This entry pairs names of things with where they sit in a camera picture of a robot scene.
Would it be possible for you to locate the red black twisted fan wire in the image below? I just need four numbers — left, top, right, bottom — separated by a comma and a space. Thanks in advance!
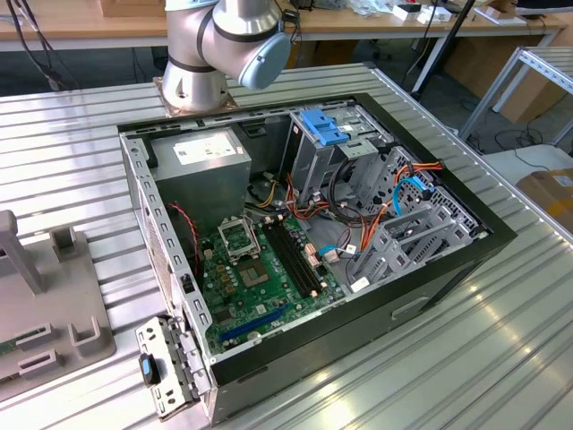
167, 201, 201, 270

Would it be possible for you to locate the grey metal shelf frame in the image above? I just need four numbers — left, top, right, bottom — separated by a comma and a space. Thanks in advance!
458, 44, 573, 147

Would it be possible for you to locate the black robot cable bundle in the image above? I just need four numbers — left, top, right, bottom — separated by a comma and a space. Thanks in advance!
6, 0, 80, 90

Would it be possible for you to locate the grey metal disk bay cage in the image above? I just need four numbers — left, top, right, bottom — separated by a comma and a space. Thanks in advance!
345, 145, 490, 295

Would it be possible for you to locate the blue expansion slot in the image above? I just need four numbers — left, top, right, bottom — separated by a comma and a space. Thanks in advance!
221, 303, 293, 342

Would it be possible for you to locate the black latch with blue stripe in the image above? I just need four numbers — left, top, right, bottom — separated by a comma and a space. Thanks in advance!
138, 352, 163, 387

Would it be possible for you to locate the black plastic case clip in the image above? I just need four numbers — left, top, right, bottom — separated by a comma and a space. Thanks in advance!
142, 137, 158, 168

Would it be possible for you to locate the green motherboard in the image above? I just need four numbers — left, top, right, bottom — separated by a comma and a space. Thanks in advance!
196, 213, 349, 358

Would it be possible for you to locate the metal socket cover frame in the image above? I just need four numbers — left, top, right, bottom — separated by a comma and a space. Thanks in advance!
217, 216, 261, 262

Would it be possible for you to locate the large brown cardboard box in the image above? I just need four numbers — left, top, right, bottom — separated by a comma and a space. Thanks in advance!
442, 35, 559, 125

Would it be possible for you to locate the light blue data wire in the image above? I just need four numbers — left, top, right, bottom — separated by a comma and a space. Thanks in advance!
319, 243, 359, 266

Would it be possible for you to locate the grey card retainer bracket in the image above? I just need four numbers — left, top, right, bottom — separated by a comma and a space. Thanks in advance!
135, 315, 212, 421

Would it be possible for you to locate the white cardboard box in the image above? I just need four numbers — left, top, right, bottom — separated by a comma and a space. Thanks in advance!
418, 4, 453, 23

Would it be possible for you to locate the white box black lid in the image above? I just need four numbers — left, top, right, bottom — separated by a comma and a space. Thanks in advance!
393, 3, 423, 22

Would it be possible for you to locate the black RAM slot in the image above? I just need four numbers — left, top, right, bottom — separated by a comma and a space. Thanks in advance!
261, 222, 314, 299
278, 217, 328, 290
273, 219, 322, 293
267, 220, 318, 297

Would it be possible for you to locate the grey power supply unit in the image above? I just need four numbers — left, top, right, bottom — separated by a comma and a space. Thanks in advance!
149, 126, 253, 238

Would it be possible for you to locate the cardboard box with label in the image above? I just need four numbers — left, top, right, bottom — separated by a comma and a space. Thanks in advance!
516, 168, 573, 234

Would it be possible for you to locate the blue plastic drive latch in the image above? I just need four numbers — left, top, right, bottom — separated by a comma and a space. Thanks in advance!
298, 108, 355, 148

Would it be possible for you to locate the long wooden desk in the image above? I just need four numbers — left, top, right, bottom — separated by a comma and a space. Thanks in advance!
0, 0, 569, 51

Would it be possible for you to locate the grey optical drive cage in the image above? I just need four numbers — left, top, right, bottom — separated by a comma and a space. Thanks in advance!
279, 107, 398, 214

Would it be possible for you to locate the orange yellow power wire bundle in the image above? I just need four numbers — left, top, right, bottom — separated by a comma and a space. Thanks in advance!
248, 172, 333, 224

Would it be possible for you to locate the black cable loop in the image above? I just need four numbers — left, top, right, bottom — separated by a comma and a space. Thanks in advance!
329, 159, 372, 225

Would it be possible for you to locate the black open PC case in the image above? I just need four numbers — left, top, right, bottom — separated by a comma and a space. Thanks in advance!
116, 92, 518, 425

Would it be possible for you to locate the thin black pole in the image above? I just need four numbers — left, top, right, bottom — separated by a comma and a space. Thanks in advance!
445, 0, 476, 39

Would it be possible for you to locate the grey parts rack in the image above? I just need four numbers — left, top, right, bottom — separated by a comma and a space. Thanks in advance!
0, 209, 118, 398

